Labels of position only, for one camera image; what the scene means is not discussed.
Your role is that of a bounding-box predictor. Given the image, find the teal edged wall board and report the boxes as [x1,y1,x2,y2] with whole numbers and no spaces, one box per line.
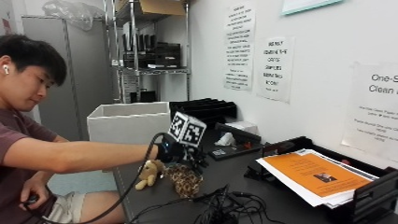
[281,0,345,16]

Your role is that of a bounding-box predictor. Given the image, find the grey metal cabinet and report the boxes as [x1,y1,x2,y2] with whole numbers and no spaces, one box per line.
[21,15,116,142]

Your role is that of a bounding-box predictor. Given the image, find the black file sorter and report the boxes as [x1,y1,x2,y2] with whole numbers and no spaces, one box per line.
[168,97,238,126]

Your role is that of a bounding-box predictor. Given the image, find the clear plastic bag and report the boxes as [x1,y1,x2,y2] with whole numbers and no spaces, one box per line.
[41,0,105,32]

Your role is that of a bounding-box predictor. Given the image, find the spotted leopard soft toy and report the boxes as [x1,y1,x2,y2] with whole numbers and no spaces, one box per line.
[134,159,205,199]

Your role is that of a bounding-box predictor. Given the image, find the short white wall notice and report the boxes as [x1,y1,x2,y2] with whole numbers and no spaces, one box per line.
[255,36,295,105]

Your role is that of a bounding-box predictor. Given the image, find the white cube with black markers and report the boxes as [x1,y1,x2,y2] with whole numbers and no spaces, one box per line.
[166,111,208,148]

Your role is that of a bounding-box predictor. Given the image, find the the person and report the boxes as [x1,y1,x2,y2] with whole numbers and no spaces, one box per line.
[0,33,161,224]

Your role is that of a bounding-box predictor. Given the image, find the black desk tray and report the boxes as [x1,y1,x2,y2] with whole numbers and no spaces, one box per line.
[206,122,265,161]

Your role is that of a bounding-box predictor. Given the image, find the black devices on shelf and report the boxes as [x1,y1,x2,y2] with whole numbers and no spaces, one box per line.
[121,33,182,70]

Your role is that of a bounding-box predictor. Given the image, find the metal wire shelf rack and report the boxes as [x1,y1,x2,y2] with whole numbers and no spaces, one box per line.
[102,0,193,105]

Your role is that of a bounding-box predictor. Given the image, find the small white box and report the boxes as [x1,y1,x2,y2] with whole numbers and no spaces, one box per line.
[223,120,261,136]

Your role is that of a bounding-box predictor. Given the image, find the crumpled white tissue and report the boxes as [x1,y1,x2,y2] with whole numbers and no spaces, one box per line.
[214,132,237,147]

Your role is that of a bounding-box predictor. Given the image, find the brown cardboard box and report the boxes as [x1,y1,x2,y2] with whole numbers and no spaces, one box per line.
[114,0,186,17]

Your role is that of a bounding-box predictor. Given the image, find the tall white wall notice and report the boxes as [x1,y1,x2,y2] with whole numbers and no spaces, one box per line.
[222,3,257,92]

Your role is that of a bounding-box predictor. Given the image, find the tangle of black cables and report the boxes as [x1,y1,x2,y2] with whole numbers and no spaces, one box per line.
[126,184,289,224]

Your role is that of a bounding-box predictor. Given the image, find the small black handheld device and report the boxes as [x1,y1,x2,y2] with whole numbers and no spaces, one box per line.
[22,193,41,207]

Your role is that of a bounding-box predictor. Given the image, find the white open box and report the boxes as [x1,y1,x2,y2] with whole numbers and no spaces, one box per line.
[85,101,173,146]

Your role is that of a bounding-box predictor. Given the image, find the large white wall notice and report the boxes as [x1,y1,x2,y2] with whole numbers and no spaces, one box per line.
[341,61,398,163]

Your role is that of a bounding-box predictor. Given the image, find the orange paper sheet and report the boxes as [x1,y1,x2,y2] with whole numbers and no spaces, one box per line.
[262,152,373,198]

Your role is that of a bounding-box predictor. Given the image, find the black glove cable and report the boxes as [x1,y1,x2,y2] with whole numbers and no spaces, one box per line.
[24,133,168,224]

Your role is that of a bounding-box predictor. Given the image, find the stack of white papers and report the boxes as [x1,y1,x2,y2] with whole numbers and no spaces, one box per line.
[255,147,381,209]

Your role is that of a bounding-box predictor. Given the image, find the black paper tray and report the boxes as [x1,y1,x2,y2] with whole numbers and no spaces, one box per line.
[242,135,398,224]

